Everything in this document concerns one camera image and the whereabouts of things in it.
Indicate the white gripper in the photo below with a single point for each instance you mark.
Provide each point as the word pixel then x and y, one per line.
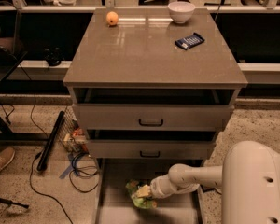
pixel 156 188

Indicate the green rice chip bag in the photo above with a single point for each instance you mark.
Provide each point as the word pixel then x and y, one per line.
pixel 132 187

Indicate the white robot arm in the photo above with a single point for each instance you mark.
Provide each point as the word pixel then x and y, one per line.
pixel 249 180

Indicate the open bottom drawer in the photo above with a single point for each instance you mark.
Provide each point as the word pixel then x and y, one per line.
pixel 116 206

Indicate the middle drawer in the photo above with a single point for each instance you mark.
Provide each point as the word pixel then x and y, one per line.
pixel 193 150

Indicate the top drawer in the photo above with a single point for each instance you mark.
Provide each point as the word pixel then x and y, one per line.
pixel 153 117

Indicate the grey drawer cabinet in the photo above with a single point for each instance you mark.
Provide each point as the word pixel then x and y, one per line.
pixel 138 63

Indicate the small clutter pile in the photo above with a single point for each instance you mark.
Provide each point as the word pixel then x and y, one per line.
pixel 75 141

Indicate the black tube on floor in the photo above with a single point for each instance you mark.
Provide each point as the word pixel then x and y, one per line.
pixel 42 165

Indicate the tan shoe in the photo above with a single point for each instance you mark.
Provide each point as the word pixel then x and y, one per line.
pixel 6 157

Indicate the black tool on floor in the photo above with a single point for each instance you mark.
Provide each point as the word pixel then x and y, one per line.
pixel 9 203

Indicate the blue snack bar wrapper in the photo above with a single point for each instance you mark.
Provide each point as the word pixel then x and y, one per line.
pixel 190 41

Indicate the black headset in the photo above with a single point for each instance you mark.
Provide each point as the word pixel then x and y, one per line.
pixel 53 56

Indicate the orange fruit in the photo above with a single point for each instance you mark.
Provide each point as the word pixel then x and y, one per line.
pixel 112 18

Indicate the white ceramic bowl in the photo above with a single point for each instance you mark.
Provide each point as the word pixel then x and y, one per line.
pixel 181 11

